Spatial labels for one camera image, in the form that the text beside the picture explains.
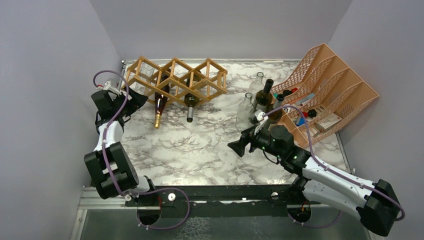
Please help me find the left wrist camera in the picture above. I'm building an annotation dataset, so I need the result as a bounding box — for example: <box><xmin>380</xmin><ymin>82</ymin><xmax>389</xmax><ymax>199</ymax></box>
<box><xmin>96</xmin><ymin>79</ymin><xmax>123</xmax><ymax>96</ymax></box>

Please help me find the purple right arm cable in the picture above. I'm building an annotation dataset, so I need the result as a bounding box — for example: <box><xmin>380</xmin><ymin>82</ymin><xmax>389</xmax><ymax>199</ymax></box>
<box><xmin>263</xmin><ymin>104</ymin><xmax>406</xmax><ymax>222</ymax></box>

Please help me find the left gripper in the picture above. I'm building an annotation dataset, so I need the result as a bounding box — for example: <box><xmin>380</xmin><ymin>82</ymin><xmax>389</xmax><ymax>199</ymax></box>
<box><xmin>111</xmin><ymin>85</ymin><xmax>148</xmax><ymax>116</ymax></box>

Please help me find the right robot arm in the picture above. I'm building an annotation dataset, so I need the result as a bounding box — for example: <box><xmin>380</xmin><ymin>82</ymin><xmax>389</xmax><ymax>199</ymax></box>
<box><xmin>228</xmin><ymin>125</ymin><xmax>402</xmax><ymax>237</ymax></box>

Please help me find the dark bottle silver cap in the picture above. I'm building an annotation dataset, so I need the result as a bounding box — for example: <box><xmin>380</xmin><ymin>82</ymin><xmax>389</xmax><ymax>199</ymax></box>
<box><xmin>184</xmin><ymin>74</ymin><xmax>201</xmax><ymax>123</ymax></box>

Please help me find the clear bottle gold cap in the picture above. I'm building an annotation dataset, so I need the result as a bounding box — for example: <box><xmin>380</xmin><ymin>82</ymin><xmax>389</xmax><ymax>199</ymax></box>
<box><xmin>154</xmin><ymin>73</ymin><xmax>170</xmax><ymax>129</ymax></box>

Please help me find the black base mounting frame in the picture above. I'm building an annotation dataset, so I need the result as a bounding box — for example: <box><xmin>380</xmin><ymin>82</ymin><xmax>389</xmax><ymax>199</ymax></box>
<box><xmin>79</xmin><ymin>183</ymin><xmax>367</xmax><ymax>220</ymax></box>

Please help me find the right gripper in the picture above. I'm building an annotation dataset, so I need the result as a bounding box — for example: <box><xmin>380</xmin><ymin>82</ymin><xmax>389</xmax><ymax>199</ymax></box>
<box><xmin>227</xmin><ymin>123</ymin><xmax>284</xmax><ymax>159</ymax></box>

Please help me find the dark green top wine bottle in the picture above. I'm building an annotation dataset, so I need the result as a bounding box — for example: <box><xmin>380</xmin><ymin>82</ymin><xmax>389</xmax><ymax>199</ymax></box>
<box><xmin>264</xmin><ymin>93</ymin><xmax>285</xmax><ymax>131</ymax></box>

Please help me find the green wine bottle beige label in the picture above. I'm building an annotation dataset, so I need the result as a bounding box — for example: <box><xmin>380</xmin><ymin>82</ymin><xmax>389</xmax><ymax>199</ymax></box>
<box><xmin>253</xmin><ymin>78</ymin><xmax>274</xmax><ymax>112</ymax></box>

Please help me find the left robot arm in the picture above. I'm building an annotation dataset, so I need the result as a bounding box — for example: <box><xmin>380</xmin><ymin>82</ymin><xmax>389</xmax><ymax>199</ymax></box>
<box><xmin>84</xmin><ymin>89</ymin><xmax>157</xmax><ymax>206</ymax></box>

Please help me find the wooden wine rack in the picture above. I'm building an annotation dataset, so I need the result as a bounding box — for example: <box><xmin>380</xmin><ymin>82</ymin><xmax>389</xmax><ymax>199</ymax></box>
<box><xmin>124</xmin><ymin>56</ymin><xmax>228</xmax><ymax>105</ymax></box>

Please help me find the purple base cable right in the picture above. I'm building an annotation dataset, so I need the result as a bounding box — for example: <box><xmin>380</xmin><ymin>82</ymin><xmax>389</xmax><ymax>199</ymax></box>
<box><xmin>287</xmin><ymin>208</ymin><xmax>344</xmax><ymax>230</ymax></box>

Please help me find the peach plastic desk organizer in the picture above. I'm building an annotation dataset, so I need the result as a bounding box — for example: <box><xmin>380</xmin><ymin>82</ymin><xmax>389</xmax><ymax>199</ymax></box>
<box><xmin>271</xmin><ymin>43</ymin><xmax>379</xmax><ymax>148</ymax></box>

